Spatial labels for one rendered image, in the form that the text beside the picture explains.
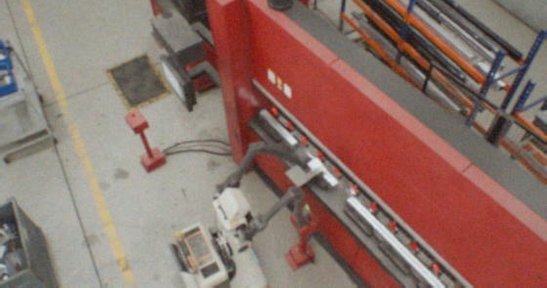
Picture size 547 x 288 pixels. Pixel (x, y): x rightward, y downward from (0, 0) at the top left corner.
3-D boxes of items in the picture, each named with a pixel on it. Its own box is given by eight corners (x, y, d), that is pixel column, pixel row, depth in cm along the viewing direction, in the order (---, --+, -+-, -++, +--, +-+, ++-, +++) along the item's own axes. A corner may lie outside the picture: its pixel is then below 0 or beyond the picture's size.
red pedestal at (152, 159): (139, 162, 551) (118, 116, 485) (158, 151, 559) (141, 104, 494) (147, 174, 541) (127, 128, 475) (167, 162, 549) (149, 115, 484)
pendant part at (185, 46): (168, 87, 470) (147, 18, 403) (190, 76, 477) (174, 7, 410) (192, 120, 443) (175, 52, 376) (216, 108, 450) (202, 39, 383)
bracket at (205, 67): (186, 76, 473) (185, 71, 467) (207, 65, 481) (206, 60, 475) (208, 100, 452) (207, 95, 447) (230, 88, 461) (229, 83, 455)
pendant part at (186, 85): (167, 83, 454) (158, 55, 425) (178, 78, 457) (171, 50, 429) (189, 113, 430) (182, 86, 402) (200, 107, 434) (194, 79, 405)
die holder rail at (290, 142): (260, 118, 471) (259, 111, 463) (265, 115, 473) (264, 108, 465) (292, 150, 445) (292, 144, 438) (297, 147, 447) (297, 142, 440)
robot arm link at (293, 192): (291, 183, 352) (299, 193, 347) (300, 185, 363) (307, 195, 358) (248, 221, 361) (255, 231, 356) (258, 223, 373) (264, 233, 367)
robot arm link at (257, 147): (250, 138, 368) (254, 146, 361) (265, 141, 376) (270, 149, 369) (225, 181, 388) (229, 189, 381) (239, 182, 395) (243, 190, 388)
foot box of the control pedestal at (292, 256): (283, 254, 476) (283, 249, 467) (305, 243, 482) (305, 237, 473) (293, 271, 465) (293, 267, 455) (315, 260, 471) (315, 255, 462)
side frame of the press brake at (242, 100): (232, 160, 547) (203, -11, 366) (290, 124, 577) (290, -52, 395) (245, 175, 535) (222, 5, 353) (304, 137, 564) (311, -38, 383)
